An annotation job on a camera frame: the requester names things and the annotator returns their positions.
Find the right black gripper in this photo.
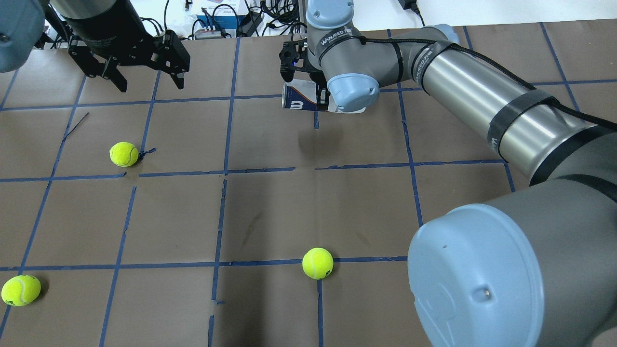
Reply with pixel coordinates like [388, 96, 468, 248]
[279, 40, 330, 111]

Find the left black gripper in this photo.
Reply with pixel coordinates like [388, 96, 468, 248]
[68, 29, 191, 93]

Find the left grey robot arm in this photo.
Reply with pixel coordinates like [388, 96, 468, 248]
[0, 0, 191, 92]

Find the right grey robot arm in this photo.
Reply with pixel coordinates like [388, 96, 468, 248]
[280, 0, 617, 347]

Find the tennis ball upper left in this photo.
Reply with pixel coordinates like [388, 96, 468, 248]
[109, 141, 139, 167]

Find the tennis ball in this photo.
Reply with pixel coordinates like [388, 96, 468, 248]
[302, 247, 334, 280]
[1, 275, 41, 306]
[109, 141, 139, 167]

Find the tennis ball centre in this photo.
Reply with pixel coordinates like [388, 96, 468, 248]
[302, 247, 334, 280]

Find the tennis ball lower left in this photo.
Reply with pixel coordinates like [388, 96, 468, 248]
[1, 275, 41, 306]

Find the black power adapter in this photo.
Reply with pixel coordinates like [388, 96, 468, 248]
[237, 11, 264, 37]

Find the blue white box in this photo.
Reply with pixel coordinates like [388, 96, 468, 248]
[191, 0, 254, 32]

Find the brown paper table cover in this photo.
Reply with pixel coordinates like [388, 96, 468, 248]
[1, 37, 616, 347]

